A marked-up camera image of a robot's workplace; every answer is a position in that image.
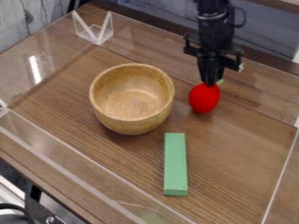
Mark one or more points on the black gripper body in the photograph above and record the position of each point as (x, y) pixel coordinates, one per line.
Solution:
(230, 53)

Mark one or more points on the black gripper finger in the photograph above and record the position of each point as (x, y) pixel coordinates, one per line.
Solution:
(218, 70)
(205, 67)

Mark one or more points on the red felt strawberry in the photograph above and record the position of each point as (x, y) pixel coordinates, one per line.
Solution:
(205, 98)

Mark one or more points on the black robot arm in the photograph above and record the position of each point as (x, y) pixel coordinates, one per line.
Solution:
(212, 44)

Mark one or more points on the wooden bowl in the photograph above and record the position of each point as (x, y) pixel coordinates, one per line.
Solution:
(131, 96)

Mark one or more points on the green rectangular block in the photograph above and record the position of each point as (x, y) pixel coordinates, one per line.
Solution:
(176, 178)

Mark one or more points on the black table leg clamp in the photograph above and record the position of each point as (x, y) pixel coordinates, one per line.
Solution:
(41, 214)

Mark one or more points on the clear acrylic corner bracket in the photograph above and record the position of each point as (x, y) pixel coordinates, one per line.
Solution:
(94, 33)

